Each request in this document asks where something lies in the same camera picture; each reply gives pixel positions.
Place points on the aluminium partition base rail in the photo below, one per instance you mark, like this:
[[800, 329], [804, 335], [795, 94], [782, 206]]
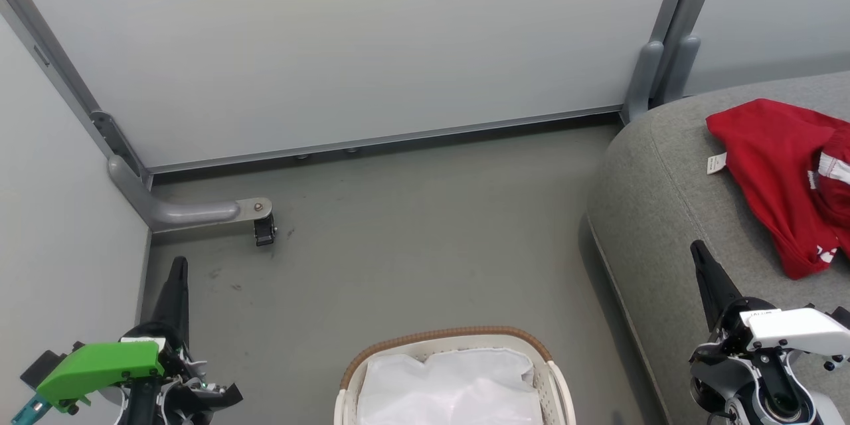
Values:
[[398, 139]]

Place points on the black caster wheel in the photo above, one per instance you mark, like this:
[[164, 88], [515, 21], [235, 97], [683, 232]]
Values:
[[265, 232]]

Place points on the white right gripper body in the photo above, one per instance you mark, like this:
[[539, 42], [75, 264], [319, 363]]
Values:
[[790, 329]]

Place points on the white laundry basket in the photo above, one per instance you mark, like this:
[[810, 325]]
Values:
[[556, 385]]

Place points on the grey partition support foot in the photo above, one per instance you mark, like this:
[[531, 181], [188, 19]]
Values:
[[186, 212]]

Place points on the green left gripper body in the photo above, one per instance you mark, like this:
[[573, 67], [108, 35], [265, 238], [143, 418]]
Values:
[[99, 368]]

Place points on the aluminium partition corner post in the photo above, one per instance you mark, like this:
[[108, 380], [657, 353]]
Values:
[[53, 66]]

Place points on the grey fabric sofa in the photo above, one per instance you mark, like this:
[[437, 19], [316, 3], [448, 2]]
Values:
[[664, 199]]

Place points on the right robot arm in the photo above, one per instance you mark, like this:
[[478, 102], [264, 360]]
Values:
[[764, 392]]

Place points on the white cloth basket liner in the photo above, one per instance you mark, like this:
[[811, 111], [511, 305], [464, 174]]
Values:
[[451, 392]]

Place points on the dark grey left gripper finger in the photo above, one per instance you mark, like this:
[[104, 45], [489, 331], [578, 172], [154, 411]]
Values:
[[174, 299]]

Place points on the grey rounded partition foot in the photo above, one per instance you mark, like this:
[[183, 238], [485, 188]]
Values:
[[643, 80], [680, 70]]

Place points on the red shirt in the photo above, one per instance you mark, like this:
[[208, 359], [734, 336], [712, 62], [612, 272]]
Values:
[[770, 172]]

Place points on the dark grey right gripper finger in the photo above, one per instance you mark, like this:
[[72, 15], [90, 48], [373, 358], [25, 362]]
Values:
[[714, 285]]

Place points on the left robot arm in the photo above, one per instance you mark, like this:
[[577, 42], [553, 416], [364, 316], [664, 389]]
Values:
[[172, 402]]

